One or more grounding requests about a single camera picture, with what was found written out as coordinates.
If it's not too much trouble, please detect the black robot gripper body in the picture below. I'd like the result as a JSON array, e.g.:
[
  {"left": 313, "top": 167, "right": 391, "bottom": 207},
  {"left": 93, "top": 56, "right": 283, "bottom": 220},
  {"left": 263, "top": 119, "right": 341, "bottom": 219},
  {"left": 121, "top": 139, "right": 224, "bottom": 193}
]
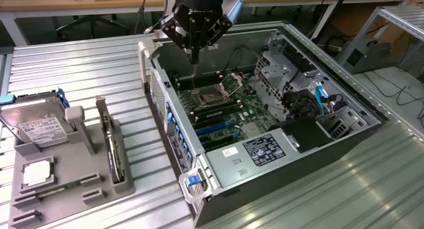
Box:
[{"left": 172, "top": 0, "right": 225, "bottom": 45}]

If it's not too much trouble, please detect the green graphics card with fan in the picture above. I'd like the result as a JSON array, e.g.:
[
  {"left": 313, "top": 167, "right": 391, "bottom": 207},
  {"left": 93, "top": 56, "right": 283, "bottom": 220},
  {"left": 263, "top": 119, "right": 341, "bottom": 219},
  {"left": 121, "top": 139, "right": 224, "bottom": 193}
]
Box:
[{"left": 95, "top": 95, "right": 125, "bottom": 184}]

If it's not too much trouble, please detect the thin metal locking lever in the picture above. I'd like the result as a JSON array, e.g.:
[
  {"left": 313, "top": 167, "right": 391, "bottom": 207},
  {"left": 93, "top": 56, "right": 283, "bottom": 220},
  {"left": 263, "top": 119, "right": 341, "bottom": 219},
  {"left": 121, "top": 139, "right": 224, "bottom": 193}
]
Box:
[{"left": 191, "top": 64, "right": 200, "bottom": 94}]

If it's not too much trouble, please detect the black office chair base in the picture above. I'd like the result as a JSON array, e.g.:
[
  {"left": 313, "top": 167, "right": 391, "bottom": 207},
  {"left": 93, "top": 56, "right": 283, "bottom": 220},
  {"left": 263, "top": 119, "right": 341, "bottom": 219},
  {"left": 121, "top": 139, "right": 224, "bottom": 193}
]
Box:
[{"left": 55, "top": 14, "right": 131, "bottom": 40}]

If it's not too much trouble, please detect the metal socket cover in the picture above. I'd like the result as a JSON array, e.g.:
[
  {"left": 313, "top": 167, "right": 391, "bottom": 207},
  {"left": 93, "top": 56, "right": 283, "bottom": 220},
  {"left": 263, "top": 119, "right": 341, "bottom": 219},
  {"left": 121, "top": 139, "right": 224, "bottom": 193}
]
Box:
[{"left": 216, "top": 73, "right": 247, "bottom": 97}]

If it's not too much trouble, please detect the tall metal disk bay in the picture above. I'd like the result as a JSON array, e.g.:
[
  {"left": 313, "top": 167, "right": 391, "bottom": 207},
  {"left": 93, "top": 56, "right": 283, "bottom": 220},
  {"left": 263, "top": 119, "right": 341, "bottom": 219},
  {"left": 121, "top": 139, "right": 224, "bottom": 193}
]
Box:
[{"left": 253, "top": 31, "right": 320, "bottom": 115}]

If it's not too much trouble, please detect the CPU socket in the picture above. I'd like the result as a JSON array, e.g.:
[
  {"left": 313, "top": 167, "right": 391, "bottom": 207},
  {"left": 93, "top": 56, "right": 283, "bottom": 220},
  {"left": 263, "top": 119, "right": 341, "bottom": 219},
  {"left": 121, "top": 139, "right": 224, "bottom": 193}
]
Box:
[{"left": 197, "top": 88, "right": 228, "bottom": 107}]

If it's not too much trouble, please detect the green motherboard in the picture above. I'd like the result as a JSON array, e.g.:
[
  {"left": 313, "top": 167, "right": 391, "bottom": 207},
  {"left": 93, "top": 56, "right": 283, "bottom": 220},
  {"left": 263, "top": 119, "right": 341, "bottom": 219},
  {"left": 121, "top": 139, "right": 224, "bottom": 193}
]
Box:
[{"left": 173, "top": 70, "right": 285, "bottom": 153}]

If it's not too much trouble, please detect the installed RAM stick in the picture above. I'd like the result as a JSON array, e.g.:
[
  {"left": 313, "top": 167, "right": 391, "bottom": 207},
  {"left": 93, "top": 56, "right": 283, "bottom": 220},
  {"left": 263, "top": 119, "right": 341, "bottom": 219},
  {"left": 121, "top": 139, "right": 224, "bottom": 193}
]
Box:
[{"left": 193, "top": 106, "right": 244, "bottom": 122}]

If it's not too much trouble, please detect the wooden desk with box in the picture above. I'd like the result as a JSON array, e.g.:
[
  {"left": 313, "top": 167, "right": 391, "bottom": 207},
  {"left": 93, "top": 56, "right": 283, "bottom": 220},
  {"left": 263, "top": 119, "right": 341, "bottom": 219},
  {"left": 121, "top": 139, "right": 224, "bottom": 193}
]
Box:
[{"left": 0, "top": 0, "right": 167, "bottom": 47}]

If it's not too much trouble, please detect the blue expansion slot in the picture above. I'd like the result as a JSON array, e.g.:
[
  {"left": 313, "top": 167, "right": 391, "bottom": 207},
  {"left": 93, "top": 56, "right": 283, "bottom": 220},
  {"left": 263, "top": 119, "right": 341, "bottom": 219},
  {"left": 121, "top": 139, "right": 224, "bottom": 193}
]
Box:
[{"left": 195, "top": 123, "right": 229, "bottom": 137}]

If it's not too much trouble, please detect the silver chipset heatsink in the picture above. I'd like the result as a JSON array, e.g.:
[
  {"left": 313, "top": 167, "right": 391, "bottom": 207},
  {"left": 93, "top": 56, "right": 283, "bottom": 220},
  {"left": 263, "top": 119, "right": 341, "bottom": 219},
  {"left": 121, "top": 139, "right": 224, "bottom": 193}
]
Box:
[{"left": 239, "top": 121, "right": 263, "bottom": 138}]

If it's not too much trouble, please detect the grey equipment box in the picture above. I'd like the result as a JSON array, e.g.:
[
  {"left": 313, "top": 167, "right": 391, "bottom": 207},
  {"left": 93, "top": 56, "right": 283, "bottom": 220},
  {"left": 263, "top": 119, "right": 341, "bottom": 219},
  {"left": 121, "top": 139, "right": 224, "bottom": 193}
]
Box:
[{"left": 343, "top": 39, "right": 393, "bottom": 75}]

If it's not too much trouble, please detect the long black expansion slot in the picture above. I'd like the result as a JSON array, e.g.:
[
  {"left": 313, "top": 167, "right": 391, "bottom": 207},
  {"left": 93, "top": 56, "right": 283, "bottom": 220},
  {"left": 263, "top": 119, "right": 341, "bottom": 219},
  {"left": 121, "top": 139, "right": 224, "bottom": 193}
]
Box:
[{"left": 201, "top": 137, "right": 241, "bottom": 150}]

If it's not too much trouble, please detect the black plastic air shroud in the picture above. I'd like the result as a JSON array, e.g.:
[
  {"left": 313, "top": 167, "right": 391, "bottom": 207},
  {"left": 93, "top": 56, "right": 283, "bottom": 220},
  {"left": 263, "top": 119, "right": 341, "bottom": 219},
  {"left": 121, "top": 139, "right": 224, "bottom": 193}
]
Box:
[{"left": 281, "top": 116, "right": 336, "bottom": 154}]

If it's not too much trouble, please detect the low metal disk bay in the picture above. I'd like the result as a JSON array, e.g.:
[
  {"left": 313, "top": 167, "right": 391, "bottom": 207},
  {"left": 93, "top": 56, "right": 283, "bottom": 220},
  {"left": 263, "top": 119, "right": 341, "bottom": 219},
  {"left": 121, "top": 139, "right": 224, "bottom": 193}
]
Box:
[{"left": 315, "top": 106, "right": 367, "bottom": 140}]

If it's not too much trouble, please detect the silver hard disk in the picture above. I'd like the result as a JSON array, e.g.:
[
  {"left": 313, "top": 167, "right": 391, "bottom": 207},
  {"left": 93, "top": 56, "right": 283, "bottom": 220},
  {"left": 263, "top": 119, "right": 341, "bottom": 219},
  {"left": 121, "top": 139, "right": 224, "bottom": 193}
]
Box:
[{"left": 0, "top": 97, "right": 76, "bottom": 148}]

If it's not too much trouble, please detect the blue disk caddy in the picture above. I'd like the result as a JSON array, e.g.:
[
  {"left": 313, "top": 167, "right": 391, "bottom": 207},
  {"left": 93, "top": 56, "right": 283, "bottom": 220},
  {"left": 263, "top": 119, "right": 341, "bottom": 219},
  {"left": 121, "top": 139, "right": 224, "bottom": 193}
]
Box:
[{"left": 0, "top": 87, "right": 71, "bottom": 110}]

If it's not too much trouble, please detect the grey power supply unit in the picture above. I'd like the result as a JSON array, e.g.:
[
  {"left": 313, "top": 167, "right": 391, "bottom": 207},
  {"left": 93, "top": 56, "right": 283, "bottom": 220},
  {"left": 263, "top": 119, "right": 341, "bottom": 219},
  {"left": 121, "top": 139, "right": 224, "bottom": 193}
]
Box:
[{"left": 204, "top": 128, "right": 301, "bottom": 194}]

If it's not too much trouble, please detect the blue case latch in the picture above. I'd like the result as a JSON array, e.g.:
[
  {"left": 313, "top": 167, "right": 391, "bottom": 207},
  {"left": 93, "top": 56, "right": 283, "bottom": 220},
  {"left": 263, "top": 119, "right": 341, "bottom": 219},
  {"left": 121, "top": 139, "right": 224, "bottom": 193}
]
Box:
[{"left": 184, "top": 175, "right": 200, "bottom": 188}]

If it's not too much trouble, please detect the grey parts rack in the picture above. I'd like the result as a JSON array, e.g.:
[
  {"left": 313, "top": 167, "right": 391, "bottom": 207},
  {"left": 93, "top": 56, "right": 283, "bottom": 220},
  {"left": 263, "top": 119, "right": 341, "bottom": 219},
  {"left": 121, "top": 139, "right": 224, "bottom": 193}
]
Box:
[{"left": 8, "top": 106, "right": 135, "bottom": 229}]

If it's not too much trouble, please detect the silver CPU chip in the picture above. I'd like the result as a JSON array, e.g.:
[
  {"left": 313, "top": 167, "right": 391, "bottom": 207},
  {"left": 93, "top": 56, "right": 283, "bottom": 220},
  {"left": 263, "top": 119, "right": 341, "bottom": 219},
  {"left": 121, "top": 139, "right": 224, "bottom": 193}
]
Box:
[{"left": 21, "top": 161, "right": 55, "bottom": 185}]

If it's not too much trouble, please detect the open black PC case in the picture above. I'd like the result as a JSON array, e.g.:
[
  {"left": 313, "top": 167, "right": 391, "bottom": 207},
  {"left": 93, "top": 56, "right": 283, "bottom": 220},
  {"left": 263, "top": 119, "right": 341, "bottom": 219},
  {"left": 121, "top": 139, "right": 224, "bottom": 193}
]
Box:
[{"left": 137, "top": 20, "right": 391, "bottom": 227}]

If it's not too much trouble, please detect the loose green RAM stick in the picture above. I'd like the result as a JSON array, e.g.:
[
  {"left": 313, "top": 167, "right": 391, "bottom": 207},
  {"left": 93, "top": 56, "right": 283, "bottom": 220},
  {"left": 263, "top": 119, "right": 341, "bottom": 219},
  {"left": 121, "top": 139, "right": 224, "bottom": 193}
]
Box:
[{"left": 35, "top": 181, "right": 84, "bottom": 199}]

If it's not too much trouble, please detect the thin black wire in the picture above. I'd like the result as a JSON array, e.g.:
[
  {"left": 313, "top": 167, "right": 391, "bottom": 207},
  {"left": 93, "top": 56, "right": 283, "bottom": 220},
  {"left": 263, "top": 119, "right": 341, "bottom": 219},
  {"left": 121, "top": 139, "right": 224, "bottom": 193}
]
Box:
[{"left": 223, "top": 46, "right": 263, "bottom": 75}]

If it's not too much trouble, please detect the black hanging cable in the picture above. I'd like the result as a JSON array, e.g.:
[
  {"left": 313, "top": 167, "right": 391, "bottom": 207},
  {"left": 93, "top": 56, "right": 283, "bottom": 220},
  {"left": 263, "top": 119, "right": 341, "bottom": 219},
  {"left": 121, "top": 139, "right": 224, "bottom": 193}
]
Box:
[{"left": 135, "top": 0, "right": 151, "bottom": 15}]

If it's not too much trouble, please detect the black cable coil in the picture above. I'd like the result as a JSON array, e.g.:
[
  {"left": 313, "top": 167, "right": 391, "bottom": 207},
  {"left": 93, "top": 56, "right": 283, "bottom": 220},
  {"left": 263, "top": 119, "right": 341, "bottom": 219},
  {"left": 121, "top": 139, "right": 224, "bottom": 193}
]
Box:
[{"left": 325, "top": 36, "right": 345, "bottom": 53}]

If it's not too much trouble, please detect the black power wire bundle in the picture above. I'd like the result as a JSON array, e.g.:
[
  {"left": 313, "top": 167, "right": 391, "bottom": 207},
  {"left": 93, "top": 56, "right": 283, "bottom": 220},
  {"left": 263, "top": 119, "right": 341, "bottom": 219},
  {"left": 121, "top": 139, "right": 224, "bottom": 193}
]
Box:
[{"left": 281, "top": 88, "right": 320, "bottom": 122}]

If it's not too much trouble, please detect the blue data wire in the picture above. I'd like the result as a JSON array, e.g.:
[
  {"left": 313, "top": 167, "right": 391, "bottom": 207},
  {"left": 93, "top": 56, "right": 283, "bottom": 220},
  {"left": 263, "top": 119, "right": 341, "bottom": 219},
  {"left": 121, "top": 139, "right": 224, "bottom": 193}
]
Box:
[{"left": 315, "top": 85, "right": 329, "bottom": 115}]

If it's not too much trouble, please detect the dark wire bundle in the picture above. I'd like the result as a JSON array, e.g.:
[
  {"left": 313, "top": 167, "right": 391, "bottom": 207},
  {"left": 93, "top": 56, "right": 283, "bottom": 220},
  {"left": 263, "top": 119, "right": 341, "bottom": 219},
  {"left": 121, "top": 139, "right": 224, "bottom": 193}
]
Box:
[{"left": 325, "top": 93, "right": 348, "bottom": 113}]

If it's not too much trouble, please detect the aluminium profile frame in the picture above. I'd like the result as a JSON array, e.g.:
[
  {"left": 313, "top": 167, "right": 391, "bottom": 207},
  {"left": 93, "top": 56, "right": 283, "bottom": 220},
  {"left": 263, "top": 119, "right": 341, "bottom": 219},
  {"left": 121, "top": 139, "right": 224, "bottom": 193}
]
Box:
[{"left": 336, "top": 5, "right": 424, "bottom": 73}]

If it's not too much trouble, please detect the black floor cable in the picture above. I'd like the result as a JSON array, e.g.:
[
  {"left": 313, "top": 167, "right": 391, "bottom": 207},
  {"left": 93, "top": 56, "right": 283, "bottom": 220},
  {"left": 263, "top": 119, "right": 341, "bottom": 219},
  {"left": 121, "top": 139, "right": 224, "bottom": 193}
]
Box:
[{"left": 363, "top": 72, "right": 424, "bottom": 108}]

